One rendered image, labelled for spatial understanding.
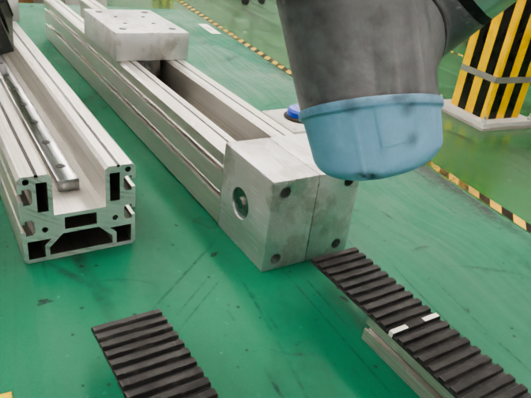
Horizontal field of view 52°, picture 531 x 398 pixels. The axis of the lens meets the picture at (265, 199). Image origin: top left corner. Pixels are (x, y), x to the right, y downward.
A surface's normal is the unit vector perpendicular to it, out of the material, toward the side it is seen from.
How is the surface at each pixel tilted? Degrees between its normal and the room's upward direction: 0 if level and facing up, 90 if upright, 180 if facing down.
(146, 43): 90
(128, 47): 90
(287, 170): 0
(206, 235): 0
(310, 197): 90
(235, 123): 90
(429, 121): 74
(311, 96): 102
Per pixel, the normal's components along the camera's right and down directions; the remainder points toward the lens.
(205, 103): -0.85, 0.16
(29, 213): 0.51, 0.46
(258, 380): 0.11, -0.88
